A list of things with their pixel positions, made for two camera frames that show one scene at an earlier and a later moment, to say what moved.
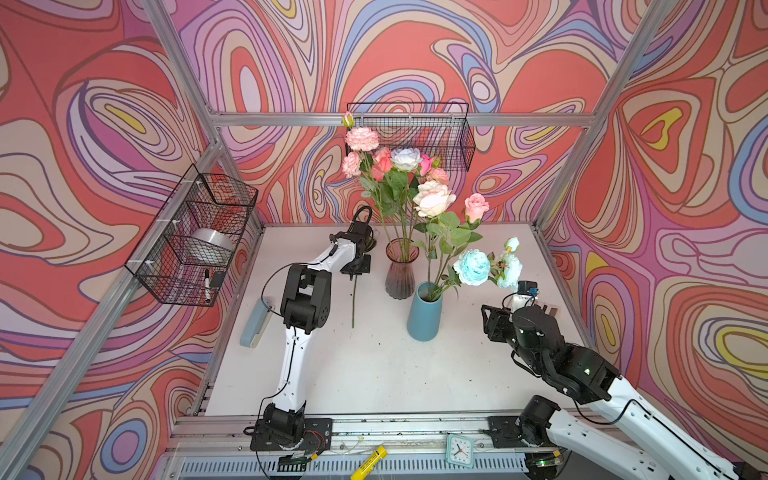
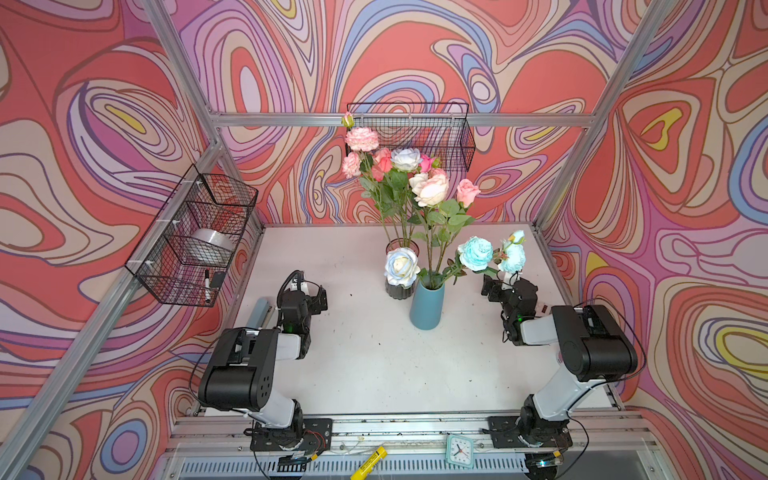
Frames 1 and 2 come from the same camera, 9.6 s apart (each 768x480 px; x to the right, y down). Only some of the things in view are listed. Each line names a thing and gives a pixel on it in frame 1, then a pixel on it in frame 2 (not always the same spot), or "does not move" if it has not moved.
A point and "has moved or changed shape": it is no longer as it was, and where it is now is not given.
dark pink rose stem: (425, 164) does not move
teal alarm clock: (459, 451) does not move
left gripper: (366, 268) to (313, 302)
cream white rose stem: (433, 198) has moved or changed shape
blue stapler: (255, 322) does not move
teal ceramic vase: (425, 314) has moved or changed shape
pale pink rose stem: (475, 206) to (457, 217)
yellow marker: (371, 462) does not move
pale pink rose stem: (457, 235) has moved or changed shape
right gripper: (496, 322) to (494, 285)
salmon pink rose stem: (383, 161) does not move
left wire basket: (187, 251) does not move
